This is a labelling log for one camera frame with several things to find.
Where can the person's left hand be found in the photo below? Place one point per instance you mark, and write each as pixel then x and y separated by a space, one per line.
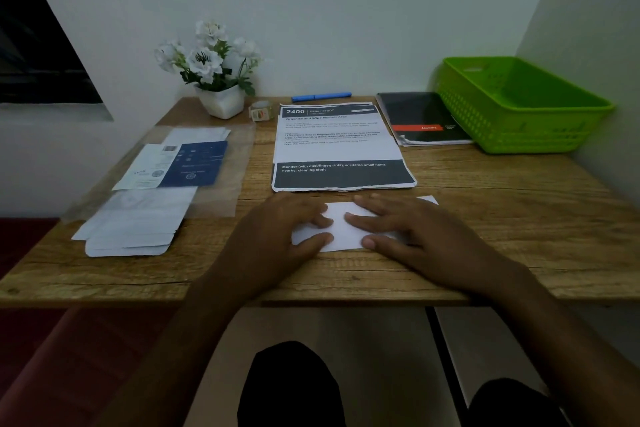
pixel 270 241

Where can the person's right hand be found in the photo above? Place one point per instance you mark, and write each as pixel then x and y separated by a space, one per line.
pixel 440 246

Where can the white printed document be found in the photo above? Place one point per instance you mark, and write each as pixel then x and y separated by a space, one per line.
pixel 342 239

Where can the stack of printed documents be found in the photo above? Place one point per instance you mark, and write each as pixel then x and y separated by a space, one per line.
pixel 330 146

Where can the pile of white envelopes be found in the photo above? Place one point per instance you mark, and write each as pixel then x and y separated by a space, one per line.
pixel 130 231

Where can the green plastic basket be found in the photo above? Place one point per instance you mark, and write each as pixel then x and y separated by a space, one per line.
pixel 515 91

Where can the person's left forearm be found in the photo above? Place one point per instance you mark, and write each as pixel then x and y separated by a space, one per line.
pixel 175 366

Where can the person's right forearm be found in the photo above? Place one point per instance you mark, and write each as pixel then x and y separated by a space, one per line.
pixel 560 351

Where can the person's left leg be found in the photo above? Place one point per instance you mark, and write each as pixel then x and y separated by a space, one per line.
pixel 290 386

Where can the person's leg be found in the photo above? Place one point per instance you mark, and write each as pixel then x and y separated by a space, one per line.
pixel 290 386
pixel 510 406

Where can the person's right leg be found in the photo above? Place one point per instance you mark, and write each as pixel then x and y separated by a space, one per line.
pixel 510 406

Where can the clear plastic sheet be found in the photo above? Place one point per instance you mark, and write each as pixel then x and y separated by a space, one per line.
pixel 225 196

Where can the blue and white leaflet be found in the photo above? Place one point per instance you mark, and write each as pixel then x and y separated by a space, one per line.
pixel 195 166

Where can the black table leg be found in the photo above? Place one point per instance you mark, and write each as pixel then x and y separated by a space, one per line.
pixel 445 366

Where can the plain white paper sheet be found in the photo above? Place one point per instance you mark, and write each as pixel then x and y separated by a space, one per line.
pixel 195 135

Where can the black notebook with red label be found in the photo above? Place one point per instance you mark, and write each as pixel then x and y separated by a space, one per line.
pixel 415 111

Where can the white potted artificial flowers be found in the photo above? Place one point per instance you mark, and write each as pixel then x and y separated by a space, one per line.
pixel 222 104

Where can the blue pen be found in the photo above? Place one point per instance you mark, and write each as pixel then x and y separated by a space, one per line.
pixel 320 97

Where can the dark red carpet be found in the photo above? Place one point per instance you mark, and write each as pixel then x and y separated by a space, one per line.
pixel 25 241

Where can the dark window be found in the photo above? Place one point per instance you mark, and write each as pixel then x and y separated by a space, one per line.
pixel 35 41

